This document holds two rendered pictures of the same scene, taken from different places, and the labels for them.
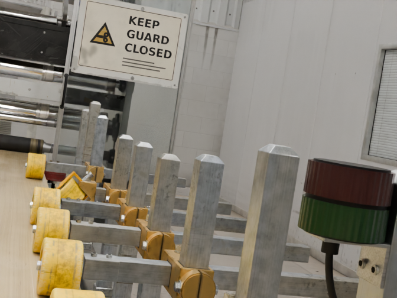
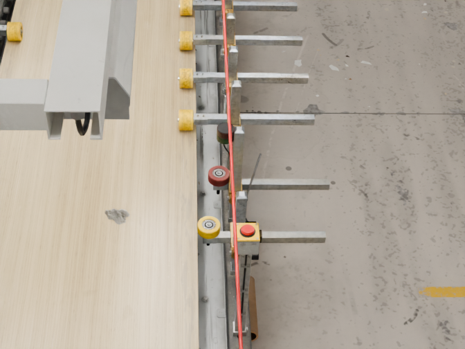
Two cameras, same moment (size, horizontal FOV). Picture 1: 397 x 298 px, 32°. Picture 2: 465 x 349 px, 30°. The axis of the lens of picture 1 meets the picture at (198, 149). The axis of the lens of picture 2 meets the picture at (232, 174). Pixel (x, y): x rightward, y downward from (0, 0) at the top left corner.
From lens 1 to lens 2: 267 cm
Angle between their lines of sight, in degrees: 44
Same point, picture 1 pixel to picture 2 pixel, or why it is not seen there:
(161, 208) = (229, 35)
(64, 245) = (186, 73)
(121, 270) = (207, 79)
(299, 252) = (297, 42)
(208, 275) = not seen: hidden behind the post
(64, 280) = (187, 86)
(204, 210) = (232, 66)
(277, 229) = (236, 102)
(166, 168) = (229, 21)
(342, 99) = not seen: outside the picture
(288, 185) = (238, 93)
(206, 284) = not seen: hidden behind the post
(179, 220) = (251, 8)
